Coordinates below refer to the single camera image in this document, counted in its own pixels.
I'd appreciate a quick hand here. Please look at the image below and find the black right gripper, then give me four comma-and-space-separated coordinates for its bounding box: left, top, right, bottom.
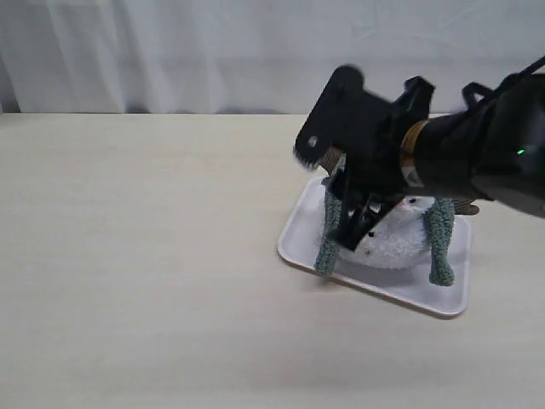
293, 65, 436, 251

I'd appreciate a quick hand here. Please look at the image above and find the white plush snowman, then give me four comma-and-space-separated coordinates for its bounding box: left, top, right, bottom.
313, 147, 482, 273

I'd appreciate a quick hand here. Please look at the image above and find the green knitted scarf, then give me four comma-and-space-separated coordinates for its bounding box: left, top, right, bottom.
313, 164, 457, 287

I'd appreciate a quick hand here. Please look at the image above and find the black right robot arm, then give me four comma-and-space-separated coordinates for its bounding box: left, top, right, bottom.
293, 66, 544, 250

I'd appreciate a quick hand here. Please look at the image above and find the white plastic tray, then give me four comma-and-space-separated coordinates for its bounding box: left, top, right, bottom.
277, 176, 473, 319

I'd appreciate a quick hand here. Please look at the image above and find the white curtain backdrop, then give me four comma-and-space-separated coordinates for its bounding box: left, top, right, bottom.
1, 1, 544, 113

